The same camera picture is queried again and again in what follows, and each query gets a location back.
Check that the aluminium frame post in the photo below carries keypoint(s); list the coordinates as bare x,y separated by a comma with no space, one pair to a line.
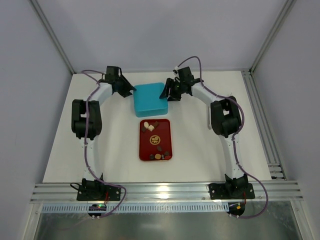
51,34
273,32

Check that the aluminium frame post right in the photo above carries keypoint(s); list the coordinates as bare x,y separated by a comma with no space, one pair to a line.
273,32

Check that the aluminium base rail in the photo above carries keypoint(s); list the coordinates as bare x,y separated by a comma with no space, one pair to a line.
277,190

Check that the black mounting plate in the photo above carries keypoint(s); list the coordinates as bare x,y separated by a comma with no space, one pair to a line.
222,191
98,193

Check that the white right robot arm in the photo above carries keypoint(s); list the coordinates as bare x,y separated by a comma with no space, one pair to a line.
226,123

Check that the red lacquer tray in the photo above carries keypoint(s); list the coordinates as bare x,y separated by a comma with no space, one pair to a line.
158,141

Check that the teal tin box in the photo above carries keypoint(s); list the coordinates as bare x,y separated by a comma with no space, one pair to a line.
145,112

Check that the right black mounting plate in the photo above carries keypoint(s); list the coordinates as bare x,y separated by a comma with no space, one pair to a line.
222,191

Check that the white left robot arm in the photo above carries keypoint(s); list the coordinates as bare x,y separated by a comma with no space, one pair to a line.
86,124

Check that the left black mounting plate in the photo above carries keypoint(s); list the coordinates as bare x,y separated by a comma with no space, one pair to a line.
98,193

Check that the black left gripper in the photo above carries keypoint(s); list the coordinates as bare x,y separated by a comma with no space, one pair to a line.
123,85

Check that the stainless steel tongs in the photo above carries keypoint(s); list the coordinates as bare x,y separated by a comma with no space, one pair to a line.
208,117

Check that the teal tin lid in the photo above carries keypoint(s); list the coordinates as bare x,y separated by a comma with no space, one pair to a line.
146,96

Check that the aluminium frame post left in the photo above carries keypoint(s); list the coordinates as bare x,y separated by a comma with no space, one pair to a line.
51,34

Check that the white slotted cable duct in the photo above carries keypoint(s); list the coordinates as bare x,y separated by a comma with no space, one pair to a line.
135,207

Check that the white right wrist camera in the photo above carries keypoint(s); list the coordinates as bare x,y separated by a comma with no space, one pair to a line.
175,70

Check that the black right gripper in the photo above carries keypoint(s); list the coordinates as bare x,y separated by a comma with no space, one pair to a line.
172,89

